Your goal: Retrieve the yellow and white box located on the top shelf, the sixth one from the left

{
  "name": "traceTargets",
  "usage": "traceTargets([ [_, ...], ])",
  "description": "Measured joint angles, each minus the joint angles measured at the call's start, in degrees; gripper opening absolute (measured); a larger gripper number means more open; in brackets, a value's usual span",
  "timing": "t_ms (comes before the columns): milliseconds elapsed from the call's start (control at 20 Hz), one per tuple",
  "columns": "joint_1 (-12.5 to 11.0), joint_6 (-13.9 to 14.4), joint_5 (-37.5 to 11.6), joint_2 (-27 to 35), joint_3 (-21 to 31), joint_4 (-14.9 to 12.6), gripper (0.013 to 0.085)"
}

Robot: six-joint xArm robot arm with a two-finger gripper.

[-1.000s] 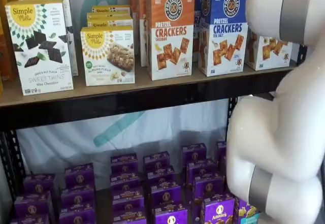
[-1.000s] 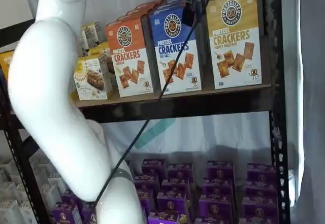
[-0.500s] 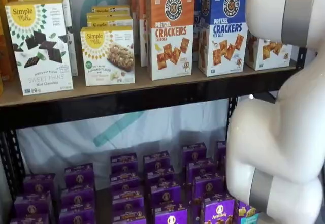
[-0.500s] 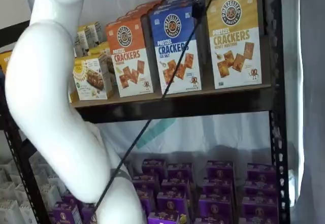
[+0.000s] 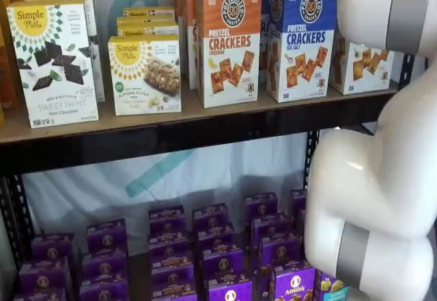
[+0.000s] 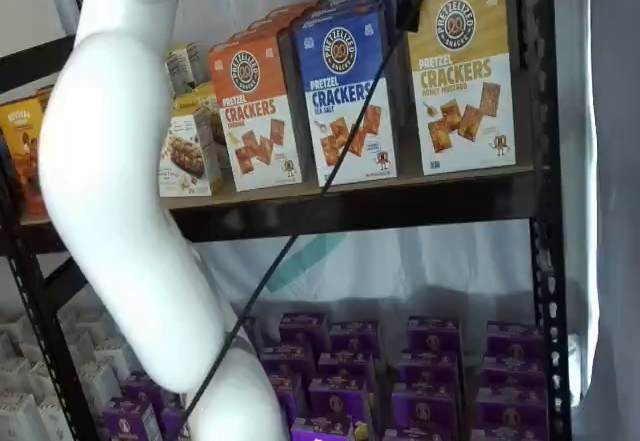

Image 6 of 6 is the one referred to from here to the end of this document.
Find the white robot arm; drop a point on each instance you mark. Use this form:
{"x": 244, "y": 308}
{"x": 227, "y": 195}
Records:
{"x": 100, "y": 161}

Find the brown wooden shelf board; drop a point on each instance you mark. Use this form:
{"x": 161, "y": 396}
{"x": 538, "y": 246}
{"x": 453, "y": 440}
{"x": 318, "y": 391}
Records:
{"x": 350, "y": 188}

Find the orange white pretzel crackers box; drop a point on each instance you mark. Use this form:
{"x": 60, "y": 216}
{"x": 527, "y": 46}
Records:
{"x": 272, "y": 25}
{"x": 300, "y": 7}
{"x": 255, "y": 121}

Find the purple snack box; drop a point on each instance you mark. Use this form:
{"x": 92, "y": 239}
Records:
{"x": 430, "y": 366}
{"x": 434, "y": 333}
{"x": 427, "y": 406}
{"x": 354, "y": 338}
{"x": 346, "y": 366}
{"x": 515, "y": 338}
{"x": 145, "y": 386}
{"x": 290, "y": 393}
{"x": 514, "y": 373}
{"x": 325, "y": 431}
{"x": 302, "y": 328}
{"x": 510, "y": 413}
{"x": 132, "y": 418}
{"x": 287, "y": 361}
{"x": 342, "y": 401}
{"x": 425, "y": 435}

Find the yellow white granola bar box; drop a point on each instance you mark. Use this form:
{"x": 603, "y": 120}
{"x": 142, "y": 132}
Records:
{"x": 187, "y": 156}
{"x": 187, "y": 68}

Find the yellow white pretzel crackers box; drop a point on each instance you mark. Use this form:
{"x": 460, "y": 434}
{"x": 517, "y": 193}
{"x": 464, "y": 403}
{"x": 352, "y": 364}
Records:
{"x": 460, "y": 86}

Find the orange yellow snack box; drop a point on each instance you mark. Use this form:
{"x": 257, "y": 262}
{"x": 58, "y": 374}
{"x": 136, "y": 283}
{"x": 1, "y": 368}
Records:
{"x": 20, "y": 161}

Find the black metal shelving rack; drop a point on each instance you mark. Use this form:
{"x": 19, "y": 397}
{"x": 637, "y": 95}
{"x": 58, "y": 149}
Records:
{"x": 550, "y": 161}

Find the white carton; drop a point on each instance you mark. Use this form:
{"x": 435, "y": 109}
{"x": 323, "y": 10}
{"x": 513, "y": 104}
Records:
{"x": 54, "y": 423}
{"x": 44, "y": 378}
{"x": 22, "y": 418}
{"x": 100, "y": 386}

